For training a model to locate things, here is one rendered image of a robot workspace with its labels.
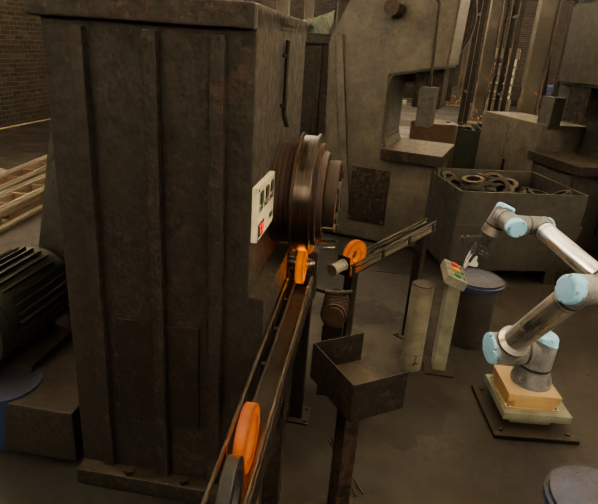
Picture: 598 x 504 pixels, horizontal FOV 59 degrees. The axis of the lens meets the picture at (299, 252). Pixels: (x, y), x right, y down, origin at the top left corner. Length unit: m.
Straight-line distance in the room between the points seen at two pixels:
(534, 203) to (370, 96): 1.59
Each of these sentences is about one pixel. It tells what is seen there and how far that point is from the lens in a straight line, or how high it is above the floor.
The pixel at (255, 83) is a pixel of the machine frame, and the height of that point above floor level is 1.55.
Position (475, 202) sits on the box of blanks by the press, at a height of 0.66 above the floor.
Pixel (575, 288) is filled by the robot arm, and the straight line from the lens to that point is 2.20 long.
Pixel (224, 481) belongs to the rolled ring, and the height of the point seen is 0.74.
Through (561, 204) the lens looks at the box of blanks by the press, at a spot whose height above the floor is 0.67.
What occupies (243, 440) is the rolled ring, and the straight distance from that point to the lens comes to 1.42.
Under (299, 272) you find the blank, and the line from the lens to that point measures 2.14.
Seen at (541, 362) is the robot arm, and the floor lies 0.35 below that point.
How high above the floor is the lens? 1.66
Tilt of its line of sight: 21 degrees down
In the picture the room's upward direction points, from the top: 4 degrees clockwise
